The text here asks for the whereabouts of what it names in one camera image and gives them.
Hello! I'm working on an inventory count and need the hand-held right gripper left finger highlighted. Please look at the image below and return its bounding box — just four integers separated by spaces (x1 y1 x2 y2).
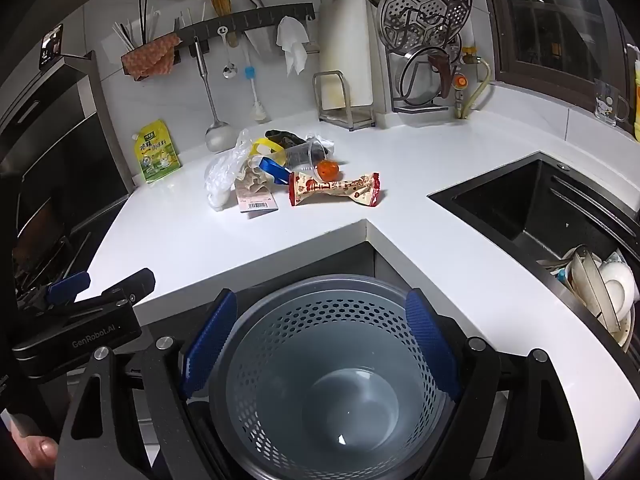
54 287 239 480

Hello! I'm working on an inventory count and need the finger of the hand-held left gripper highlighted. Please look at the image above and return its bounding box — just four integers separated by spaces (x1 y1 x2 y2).
75 268 157 315
44 271 92 309

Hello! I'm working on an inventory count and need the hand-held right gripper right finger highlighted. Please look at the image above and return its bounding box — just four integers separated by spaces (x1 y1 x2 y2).
404 290 586 480

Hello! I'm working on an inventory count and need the grey perforated plastic basket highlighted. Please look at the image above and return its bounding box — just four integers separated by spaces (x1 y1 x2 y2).
209 274 453 480

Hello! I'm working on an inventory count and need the clear plastic bag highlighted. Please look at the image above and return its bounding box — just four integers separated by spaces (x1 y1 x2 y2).
203 129 251 212

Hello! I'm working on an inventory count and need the blue packet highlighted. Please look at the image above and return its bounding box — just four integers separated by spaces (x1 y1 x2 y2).
258 156 292 186

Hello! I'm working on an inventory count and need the red snack wrapper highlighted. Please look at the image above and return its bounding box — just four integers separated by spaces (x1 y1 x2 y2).
287 171 382 209

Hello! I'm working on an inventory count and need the clear plastic cup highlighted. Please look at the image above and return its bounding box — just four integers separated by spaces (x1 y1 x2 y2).
284 136 335 171

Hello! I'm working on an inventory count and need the person's left hand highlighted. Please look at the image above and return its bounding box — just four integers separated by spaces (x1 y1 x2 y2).
9 431 59 479

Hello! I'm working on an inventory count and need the yellow seasoning pouch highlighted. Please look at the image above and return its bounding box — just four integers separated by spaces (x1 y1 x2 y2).
131 119 183 184

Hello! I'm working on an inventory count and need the pink barcode paper package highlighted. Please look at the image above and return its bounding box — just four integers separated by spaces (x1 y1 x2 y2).
235 180 280 214

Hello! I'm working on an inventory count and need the black integrated stove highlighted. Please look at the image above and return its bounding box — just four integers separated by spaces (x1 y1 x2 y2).
0 51 134 311

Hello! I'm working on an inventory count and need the black kitchen sink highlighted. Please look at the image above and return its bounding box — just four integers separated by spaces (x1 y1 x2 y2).
427 151 640 361

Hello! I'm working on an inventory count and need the metal ladle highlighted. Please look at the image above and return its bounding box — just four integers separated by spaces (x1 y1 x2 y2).
192 37 236 153

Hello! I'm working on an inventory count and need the pile of dishes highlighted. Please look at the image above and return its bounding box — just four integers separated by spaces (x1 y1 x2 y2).
537 244 639 352

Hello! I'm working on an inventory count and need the yellow plastic lid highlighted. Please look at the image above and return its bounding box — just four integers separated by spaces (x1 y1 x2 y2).
248 137 286 167

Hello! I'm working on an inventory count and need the dark grey sock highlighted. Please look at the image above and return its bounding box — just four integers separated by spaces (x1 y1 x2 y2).
264 129 307 149

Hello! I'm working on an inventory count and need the blue bottle brush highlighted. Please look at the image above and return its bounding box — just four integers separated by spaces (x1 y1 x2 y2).
242 45 271 123

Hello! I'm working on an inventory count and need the orange dishcloth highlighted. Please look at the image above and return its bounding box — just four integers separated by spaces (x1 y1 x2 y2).
120 32 182 81

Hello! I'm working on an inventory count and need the small metal spoon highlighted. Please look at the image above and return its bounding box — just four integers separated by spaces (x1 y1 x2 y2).
217 26 239 80

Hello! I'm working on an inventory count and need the metal cutting board rack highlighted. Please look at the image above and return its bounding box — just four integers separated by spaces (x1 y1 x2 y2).
312 70 377 132

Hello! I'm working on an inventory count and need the grey lid rack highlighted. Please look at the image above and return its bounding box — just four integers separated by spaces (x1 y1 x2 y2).
384 49 451 114

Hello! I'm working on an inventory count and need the bundle of chopsticks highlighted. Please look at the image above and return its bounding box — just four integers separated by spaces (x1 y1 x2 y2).
112 0 162 53

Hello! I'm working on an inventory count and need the gas valve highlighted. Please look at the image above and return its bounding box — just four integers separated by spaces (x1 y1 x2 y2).
452 47 476 120

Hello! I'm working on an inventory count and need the glass pot lid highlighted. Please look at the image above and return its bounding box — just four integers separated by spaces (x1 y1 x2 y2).
399 45 463 109

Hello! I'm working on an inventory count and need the white hanging cloth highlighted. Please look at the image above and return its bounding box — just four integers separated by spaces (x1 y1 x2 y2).
276 16 311 77

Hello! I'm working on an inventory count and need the glass mug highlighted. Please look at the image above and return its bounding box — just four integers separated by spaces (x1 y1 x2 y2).
594 79 631 127

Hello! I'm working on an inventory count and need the white cutting board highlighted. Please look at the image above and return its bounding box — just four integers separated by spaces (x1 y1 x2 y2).
320 0 382 111

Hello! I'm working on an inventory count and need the yellow bottle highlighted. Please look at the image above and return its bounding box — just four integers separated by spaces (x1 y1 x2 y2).
632 45 640 143

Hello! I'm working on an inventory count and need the metal steamer tray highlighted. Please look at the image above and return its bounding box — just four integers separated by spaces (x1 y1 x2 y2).
376 0 473 55

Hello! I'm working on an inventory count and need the small wall display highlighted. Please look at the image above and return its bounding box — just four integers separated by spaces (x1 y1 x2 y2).
39 24 65 69

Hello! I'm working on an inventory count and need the yellow gas hose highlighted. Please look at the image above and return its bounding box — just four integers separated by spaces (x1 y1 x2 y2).
459 57 496 120

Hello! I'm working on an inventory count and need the wooden handled knife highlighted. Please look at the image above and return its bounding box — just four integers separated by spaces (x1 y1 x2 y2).
210 0 273 56

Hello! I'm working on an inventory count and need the dark grey hook rail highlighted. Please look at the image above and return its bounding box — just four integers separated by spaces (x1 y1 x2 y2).
175 2 316 57

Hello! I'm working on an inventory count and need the dark window frame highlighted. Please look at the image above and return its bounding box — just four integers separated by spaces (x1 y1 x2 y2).
475 0 640 95

